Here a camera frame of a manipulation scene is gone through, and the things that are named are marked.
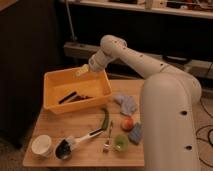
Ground metal fork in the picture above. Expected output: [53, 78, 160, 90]
[103, 121, 113, 153]

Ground black cables on floor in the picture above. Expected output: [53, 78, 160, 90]
[195, 99, 213, 168]

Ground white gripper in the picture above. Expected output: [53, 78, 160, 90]
[76, 53, 106, 77]

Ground dark brown item in bin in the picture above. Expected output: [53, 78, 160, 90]
[69, 95, 92, 102]

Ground light blue towel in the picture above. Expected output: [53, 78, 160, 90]
[114, 94, 137, 116]

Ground peach fruit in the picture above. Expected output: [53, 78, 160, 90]
[121, 117, 134, 131]

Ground white paper cup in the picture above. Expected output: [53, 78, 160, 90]
[31, 135, 52, 157]

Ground green chili pepper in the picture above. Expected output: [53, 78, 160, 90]
[102, 108, 109, 131]

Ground small green cup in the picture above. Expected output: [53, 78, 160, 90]
[114, 134, 129, 152]

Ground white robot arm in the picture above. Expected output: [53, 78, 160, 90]
[77, 35, 202, 171]

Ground black utensil in bin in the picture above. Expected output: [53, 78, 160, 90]
[58, 91, 77, 104]

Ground yellow plastic bin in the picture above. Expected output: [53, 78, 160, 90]
[43, 67, 112, 114]

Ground white shelf with items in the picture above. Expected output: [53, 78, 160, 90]
[59, 0, 213, 19]

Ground metal vertical pole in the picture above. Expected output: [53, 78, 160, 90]
[65, 0, 76, 42]

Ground grey metal rail base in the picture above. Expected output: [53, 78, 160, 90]
[64, 41, 213, 81]

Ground white handled dish brush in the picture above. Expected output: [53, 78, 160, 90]
[55, 128, 103, 160]

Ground blue sponge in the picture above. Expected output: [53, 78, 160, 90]
[128, 123, 142, 145]

